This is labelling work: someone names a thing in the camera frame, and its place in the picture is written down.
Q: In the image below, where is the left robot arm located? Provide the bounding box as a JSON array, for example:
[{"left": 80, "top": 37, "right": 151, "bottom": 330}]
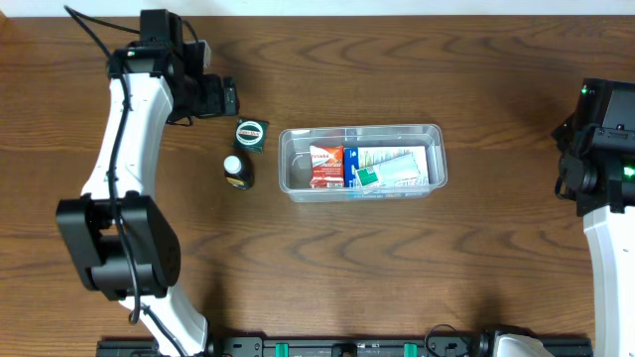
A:
[{"left": 56, "top": 9, "right": 239, "bottom": 356}]

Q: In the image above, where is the dark syrup bottle white cap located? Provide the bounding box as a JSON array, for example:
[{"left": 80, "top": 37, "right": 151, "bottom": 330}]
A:
[{"left": 223, "top": 155, "right": 254, "bottom": 190}]

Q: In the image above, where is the clear plastic container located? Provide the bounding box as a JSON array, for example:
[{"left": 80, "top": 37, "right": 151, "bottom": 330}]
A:
[{"left": 279, "top": 124, "right": 448, "bottom": 202}]

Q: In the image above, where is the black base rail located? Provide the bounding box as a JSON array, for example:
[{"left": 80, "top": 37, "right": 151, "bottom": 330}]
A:
[{"left": 95, "top": 335, "right": 593, "bottom": 357}]

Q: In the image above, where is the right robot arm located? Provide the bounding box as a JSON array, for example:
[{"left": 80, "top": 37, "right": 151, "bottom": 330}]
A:
[{"left": 470, "top": 78, "right": 634, "bottom": 357}]

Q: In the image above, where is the white green sachet packet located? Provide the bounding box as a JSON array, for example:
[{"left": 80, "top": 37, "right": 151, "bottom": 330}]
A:
[{"left": 355, "top": 154, "right": 429, "bottom": 187}]

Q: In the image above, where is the red Panadol box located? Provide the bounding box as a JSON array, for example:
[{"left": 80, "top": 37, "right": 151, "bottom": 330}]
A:
[{"left": 310, "top": 145, "right": 344, "bottom": 188}]

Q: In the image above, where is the blue fever patch box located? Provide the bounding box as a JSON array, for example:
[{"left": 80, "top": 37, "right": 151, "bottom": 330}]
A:
[{"left": 343, "top": 146, "right": 430, "bottom": 187}]

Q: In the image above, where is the green Zam-Buk box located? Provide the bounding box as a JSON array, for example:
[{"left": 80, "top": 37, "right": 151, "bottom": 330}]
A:
[{"left": 233, "top": 118, "right": 269, "bottom": 154}]

